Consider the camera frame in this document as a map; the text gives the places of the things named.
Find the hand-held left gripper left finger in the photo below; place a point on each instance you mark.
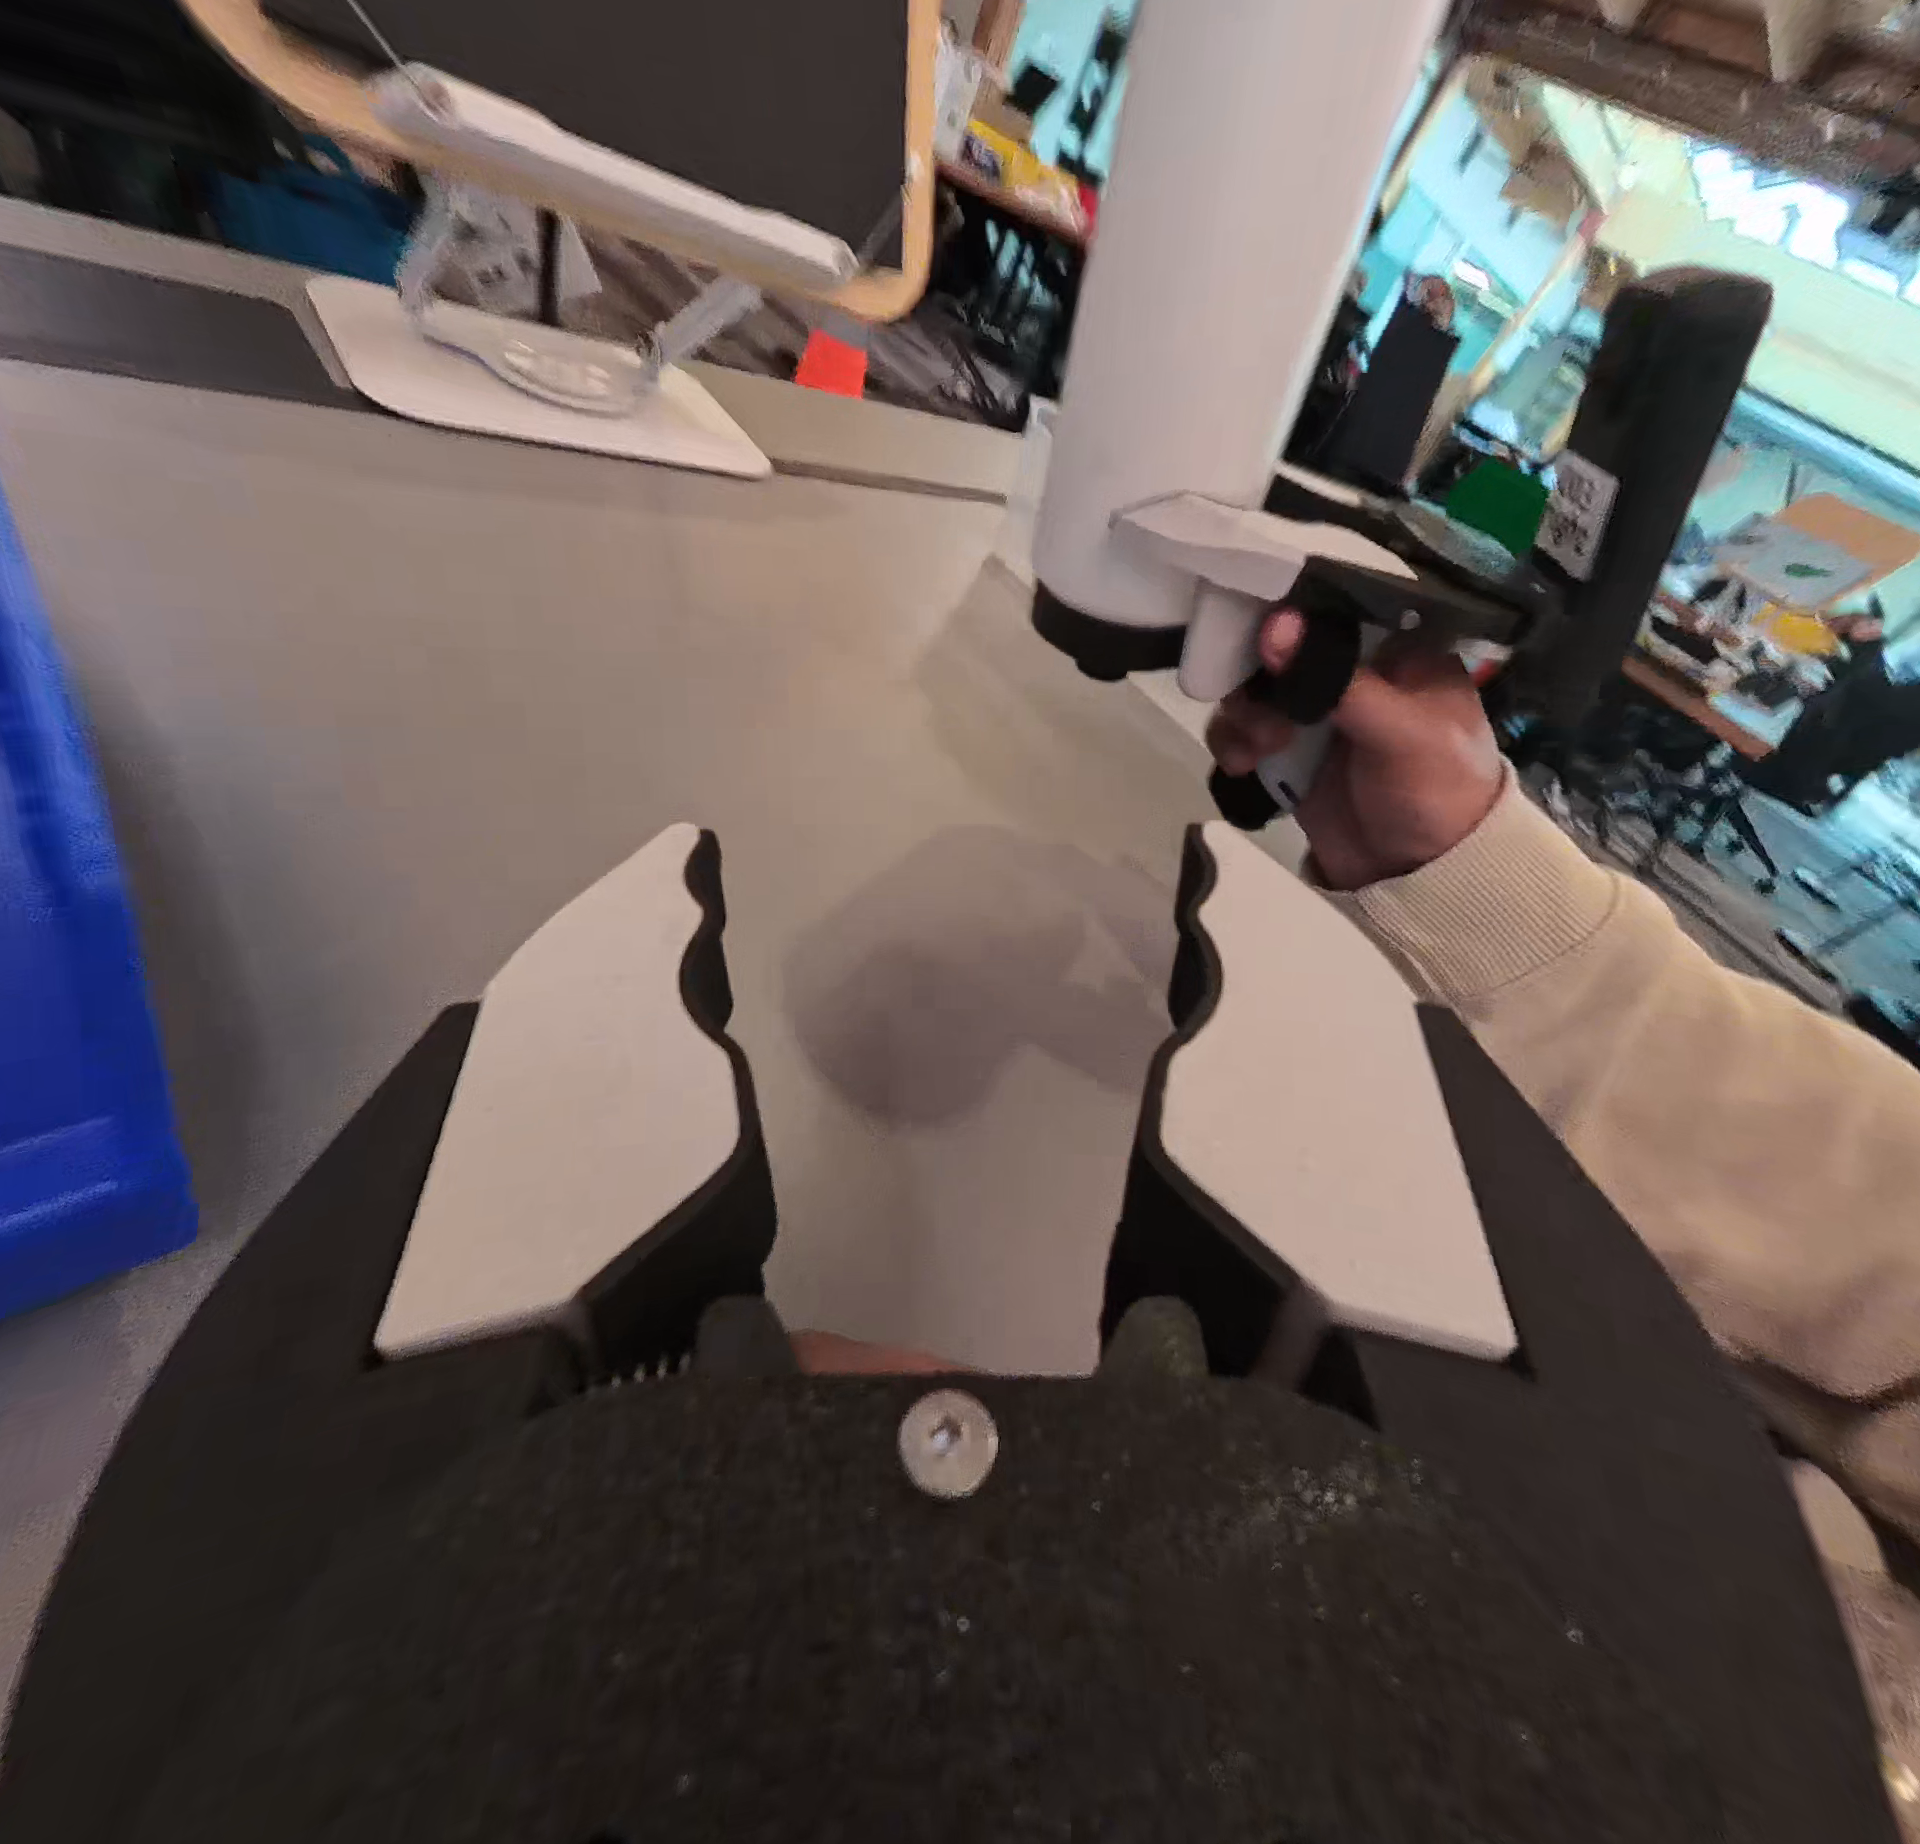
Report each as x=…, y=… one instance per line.
x=585, y=1125

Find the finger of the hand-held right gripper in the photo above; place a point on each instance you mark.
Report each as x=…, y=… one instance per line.
x=1231, y=546

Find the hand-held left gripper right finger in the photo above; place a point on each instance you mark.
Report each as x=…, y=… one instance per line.
x=1320, y=1125

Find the white bottle black cap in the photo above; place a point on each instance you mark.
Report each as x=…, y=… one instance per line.
x=1244, y=224

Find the blue storage bin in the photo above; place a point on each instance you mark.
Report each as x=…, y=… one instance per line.
x=74, y=975

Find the person's right forearm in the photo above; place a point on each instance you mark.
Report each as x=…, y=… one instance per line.
x=1650, y=1095

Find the grey desk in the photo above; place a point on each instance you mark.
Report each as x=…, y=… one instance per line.
x=450, y=675

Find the person's right hand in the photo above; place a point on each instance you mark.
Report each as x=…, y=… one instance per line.
x=1418, y=764

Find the orange traffic cone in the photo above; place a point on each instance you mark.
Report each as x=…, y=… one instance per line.
x=830, y=363

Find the wood-framed black panel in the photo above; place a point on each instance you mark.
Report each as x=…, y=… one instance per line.
x=601, y=74

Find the blue bag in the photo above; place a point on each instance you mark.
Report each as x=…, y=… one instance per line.
x=300, y=224

